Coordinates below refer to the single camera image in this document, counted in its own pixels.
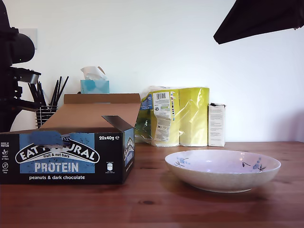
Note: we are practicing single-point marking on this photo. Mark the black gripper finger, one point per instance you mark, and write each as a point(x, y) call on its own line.
point(261, 16)
point(8, 118)

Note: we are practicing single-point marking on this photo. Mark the black blue snackbar carton box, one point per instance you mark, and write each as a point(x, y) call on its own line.
point(59, 166)

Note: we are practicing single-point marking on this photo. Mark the teal tissue box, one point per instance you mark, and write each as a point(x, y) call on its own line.
point(95, 86)

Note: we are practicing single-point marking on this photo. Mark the white upright carton box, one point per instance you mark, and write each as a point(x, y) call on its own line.
point(216, 126)

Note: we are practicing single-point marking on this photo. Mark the yellow-wrapped paper towel pack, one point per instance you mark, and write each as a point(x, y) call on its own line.
point(192, 114)

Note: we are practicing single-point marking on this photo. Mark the white floral ceramic bowl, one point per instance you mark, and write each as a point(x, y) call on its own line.
point(221, 175)

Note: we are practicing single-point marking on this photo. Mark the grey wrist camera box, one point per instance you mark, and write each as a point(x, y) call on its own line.
point(29, 76)

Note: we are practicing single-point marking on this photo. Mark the white wall light switch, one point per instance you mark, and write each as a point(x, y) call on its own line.
point(33, 38)

